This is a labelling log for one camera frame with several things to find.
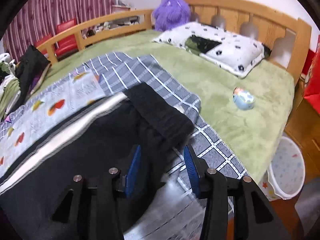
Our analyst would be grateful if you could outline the white patterned plastic bin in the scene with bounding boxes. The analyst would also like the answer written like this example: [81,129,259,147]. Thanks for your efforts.
[259,136,305,201]

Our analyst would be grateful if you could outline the green bed blanket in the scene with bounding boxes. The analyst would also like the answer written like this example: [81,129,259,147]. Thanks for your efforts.
[41,30,295,181]

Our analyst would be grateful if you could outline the folded white green quilt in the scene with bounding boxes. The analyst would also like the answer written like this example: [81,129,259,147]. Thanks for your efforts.
[0,53,21,121]

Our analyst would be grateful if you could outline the black pants with white stripe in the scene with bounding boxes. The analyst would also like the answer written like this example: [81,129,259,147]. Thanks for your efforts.
[1,83,194,239]

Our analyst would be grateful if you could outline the red chair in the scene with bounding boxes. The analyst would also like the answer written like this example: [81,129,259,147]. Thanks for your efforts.
[34,18,78,59]

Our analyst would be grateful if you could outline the small blue round toy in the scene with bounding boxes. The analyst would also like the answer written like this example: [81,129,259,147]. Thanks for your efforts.
[233,87,255,111]

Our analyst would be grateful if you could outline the red bag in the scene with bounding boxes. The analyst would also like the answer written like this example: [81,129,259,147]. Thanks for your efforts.
[304,37,320,114]

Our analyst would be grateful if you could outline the black clothes pile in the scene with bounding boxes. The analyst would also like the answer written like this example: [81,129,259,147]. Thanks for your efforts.
[14,45,50,109]

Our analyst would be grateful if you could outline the maroon striped curtain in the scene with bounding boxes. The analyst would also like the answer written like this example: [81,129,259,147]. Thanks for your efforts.
[4,0,116,61]

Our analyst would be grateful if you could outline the white black-dotted pillow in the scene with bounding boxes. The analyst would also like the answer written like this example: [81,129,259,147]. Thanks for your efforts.
[153,22,271,79]

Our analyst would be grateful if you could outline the fruit print plastic sheet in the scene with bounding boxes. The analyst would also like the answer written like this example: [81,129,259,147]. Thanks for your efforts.
[0,51,251,240]

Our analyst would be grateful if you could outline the wooden bed frame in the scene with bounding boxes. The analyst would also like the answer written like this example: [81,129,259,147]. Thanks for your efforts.
[37,0,311,83]

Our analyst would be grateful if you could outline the purple plush toy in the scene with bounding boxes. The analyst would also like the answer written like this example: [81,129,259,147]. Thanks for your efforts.
[152,0,191,31]

